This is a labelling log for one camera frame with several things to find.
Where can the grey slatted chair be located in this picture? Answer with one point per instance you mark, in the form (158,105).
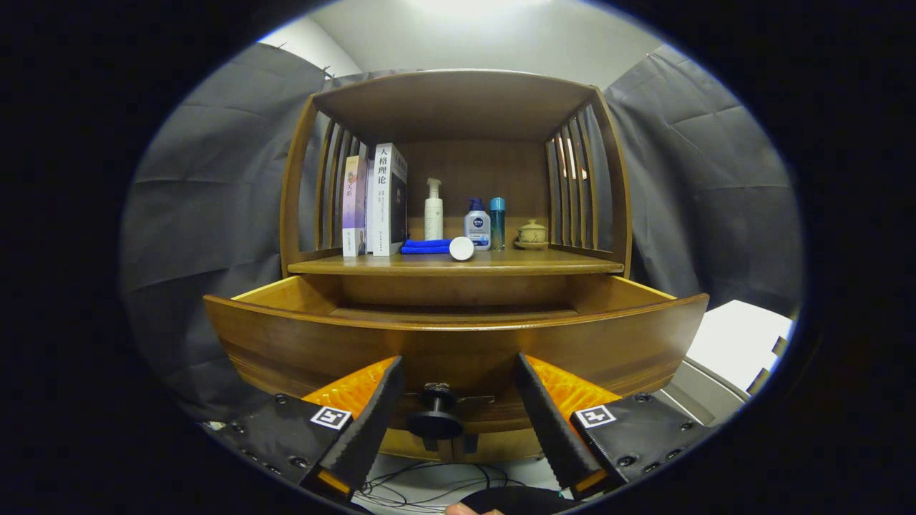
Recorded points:
(705,397)

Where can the thick white book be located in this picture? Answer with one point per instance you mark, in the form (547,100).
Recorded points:
(383,200)

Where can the white green-topped tube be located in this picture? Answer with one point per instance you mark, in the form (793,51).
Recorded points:
(461,248)

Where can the wooden drawer with black knob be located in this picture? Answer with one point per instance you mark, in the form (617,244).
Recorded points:
(458,343)

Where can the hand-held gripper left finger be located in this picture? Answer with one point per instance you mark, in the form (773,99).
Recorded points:
(368,429)

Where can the wooden countertop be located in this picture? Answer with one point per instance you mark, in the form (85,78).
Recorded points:
(515,262)

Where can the white pump bottle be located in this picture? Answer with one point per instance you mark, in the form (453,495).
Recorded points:
(434,214)

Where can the purple book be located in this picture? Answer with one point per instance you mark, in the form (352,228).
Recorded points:
(353,207)

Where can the beige lidded teacup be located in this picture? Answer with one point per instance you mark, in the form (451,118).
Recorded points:
(532,234)

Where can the white side table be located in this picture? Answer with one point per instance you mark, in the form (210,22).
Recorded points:
(737,343)

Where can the blue folded cloth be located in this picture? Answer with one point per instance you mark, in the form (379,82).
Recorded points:
(424,247)

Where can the wooden cabinet with slatted shelf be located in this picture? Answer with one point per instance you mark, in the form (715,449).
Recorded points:
(458,100)

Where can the white bottle with blue cap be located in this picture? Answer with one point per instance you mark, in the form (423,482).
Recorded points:
(478,225)

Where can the teal slim bottle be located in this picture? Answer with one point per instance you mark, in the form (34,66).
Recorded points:
(497,225)

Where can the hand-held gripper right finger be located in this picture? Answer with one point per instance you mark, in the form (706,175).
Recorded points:
(551,429)

